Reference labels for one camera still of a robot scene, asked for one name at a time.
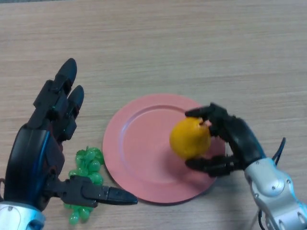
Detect green grape bunch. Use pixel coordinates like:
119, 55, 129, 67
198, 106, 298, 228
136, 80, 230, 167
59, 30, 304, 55
63, 146, 105, 226

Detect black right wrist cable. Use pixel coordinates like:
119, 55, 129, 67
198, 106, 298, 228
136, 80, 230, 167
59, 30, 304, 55
256, 137, 287, 230

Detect yellow pear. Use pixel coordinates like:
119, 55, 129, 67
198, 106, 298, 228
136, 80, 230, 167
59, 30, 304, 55
169, 117, 212, 161

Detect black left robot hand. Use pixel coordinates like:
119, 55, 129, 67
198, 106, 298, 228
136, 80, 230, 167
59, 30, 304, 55
3, 57, 139, 211

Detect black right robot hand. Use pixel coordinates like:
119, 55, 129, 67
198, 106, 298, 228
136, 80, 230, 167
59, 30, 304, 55
185, 103, 267, 178

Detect pink round plate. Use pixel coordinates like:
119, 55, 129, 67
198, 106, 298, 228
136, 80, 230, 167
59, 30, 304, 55
102, 93, 226, 204

